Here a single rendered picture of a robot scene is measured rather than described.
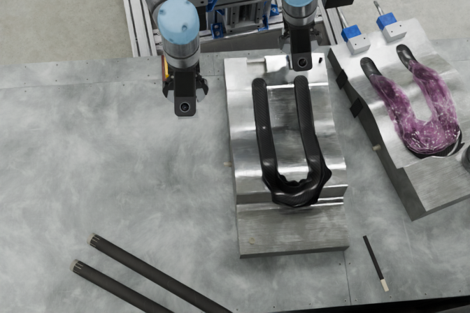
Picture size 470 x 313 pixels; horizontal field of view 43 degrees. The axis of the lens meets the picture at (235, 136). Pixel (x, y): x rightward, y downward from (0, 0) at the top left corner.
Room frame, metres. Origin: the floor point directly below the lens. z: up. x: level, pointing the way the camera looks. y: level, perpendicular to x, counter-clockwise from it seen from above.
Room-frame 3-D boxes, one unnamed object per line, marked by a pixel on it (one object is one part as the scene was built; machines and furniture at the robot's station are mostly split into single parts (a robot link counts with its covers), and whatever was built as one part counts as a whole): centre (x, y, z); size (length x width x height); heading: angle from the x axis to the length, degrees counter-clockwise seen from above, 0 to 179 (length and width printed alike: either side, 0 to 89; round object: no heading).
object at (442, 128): (0.65, -0.45, 0.90); 0.26 x 0.18 x 0.08; 27
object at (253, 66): (0.72, -0.04, 0.87); 0.05 x 0.05 x 0.04; 9
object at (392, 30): (0.91, -0.38, 0.86); 0.13 x 0.05 x 0.05; 27
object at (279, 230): (0.51, -0.12, 0.87); 0.50 x 0.26 x 0.14; 9
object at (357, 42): (0.86, -0.29, 0.86); 0.13 x 0.05 x 0.05; 27
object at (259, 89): (0.52, -0.13, 0.92); 0.35 x 0.16 x 0.09; 9
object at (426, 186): (0.65, -0.46, 0.86); 0.50 x 0.26 x 0.11; 27
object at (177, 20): (0.60, 0.13, 1.25); 0.09 x 0.08 x 0.11; 29
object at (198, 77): (0.60, 0.13, 1.09); 0.09 x 0.08 x 0.12; 9
